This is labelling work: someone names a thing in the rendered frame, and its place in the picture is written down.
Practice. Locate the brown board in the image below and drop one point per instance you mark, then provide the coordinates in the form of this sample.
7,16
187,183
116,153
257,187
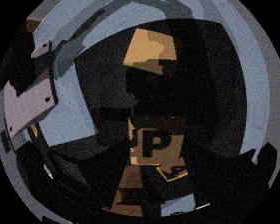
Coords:
130,197

